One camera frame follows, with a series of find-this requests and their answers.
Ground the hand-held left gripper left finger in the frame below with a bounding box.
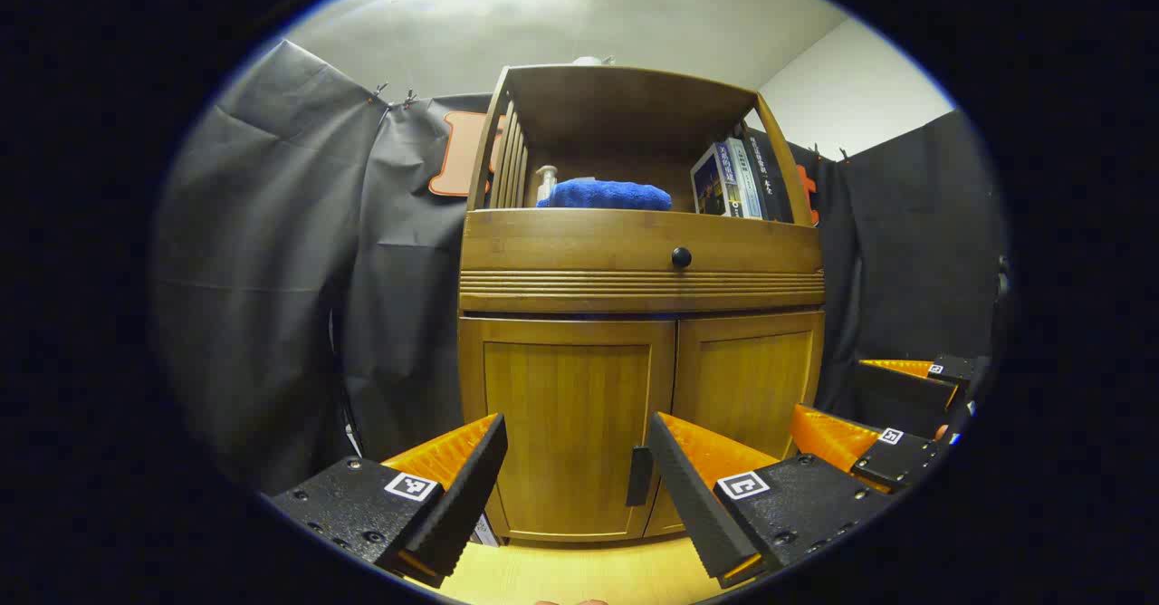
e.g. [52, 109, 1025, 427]
[270, 413, 509, 589]

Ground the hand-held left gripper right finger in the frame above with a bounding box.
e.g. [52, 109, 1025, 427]
[647, 411, 893, 589]

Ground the wooden cabinet door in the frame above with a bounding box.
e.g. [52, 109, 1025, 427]
[645, 312, 826, 538]
[459, 317, 677, 543]

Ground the wooden double-door shoe cabinet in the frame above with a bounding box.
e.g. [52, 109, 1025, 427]
[457, 63, 827, 544]

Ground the wooden cabinet drawer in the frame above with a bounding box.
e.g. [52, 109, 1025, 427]
[460, 209, 825, 276]

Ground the black book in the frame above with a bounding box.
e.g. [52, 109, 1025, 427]
[744, 130, 796, 224]

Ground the white and blue book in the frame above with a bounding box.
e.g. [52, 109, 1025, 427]
[724, 138, 766, 220]

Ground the book with colourful cover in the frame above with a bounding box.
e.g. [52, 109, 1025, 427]
[690, 141, 736, 217]

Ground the black backdrop cloth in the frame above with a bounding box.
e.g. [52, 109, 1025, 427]
[154, 39, 1011, 497]

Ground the blue folded towel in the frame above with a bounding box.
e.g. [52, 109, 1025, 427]
[536, 178, 673, 212]

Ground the black door handle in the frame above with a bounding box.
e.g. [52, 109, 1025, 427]
[627, 447, 654, 507]

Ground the thin cable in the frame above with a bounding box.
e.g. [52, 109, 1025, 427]
[328, 311, 363, 456]

